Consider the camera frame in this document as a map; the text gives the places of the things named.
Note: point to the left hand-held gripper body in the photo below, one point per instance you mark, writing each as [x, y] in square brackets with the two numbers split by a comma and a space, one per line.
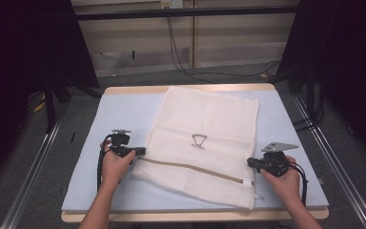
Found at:
[120, 143]

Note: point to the white mesh laundry bag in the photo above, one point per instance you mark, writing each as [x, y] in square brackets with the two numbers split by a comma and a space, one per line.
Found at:
[203, 117]

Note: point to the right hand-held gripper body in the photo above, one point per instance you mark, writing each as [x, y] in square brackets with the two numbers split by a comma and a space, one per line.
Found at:
[274, 162]

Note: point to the black metal stand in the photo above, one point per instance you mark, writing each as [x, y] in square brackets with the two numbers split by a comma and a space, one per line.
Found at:
[49, 108]
[309, 92]

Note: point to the person's left hand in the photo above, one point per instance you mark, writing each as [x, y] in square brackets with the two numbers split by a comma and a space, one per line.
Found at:
[116, 168]

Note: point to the black horizontal bar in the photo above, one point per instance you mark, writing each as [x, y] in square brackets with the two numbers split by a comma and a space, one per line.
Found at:
[184, 13]

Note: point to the black curtain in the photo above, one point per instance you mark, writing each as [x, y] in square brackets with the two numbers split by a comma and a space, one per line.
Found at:
[346, 47]
[19, 47]

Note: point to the person's right hand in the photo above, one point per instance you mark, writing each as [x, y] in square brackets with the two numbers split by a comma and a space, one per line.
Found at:
[284, 186]

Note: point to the light blue table mat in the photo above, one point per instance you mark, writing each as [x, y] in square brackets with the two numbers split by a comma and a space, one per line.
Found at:
[127, 111]

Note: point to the white wall outlet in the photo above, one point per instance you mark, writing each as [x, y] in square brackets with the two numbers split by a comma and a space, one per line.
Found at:
[171, 4]

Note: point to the small black pen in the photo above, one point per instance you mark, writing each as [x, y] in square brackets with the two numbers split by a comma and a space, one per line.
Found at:
[73, 137]

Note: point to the aluminium floor rail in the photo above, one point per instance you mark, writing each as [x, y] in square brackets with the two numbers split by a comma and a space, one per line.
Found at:
[340, 171]
[31, 178]

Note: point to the yellow tape piece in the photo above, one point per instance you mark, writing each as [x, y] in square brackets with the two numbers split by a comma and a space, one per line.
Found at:
[39, 107]

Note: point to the wooden table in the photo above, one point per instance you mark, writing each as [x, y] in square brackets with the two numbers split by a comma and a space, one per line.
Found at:
[133, 89]

